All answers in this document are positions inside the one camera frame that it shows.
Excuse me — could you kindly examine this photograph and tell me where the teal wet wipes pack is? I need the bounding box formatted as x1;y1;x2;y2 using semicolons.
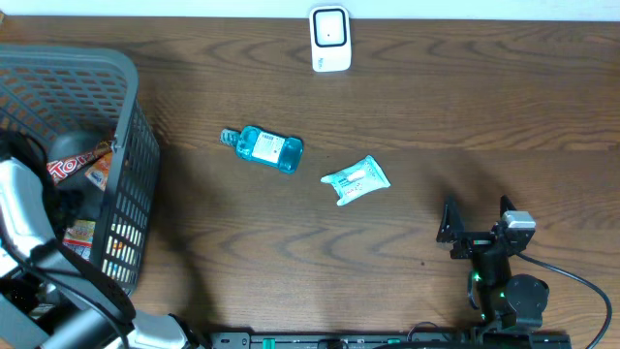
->
321;155;391;206

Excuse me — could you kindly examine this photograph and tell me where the blue mouthwash bottle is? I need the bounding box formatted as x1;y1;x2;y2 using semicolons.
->
220;125;304;175

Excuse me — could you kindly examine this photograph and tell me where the small orange snack box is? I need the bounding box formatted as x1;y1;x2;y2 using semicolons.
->
85;152;113;191

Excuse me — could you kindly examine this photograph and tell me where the cream snack bag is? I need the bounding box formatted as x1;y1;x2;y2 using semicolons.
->
63;220;96;260

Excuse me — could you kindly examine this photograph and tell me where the orange chocolate bar wrapper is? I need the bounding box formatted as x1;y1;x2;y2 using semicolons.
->
46;141;112;184

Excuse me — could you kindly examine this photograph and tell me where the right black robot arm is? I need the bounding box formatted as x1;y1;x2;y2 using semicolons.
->
436;196;549;343

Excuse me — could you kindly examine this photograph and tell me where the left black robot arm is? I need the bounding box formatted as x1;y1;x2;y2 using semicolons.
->
1;131;205;348

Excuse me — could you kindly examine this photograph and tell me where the white barcode scanner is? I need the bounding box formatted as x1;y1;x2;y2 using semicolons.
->
309;6;353;73

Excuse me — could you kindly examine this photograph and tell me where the grey plastic shopping basket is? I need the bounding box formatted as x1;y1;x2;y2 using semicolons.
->
1;45;160;294

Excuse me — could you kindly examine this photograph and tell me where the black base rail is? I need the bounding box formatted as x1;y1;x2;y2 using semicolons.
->
208;328;572;349

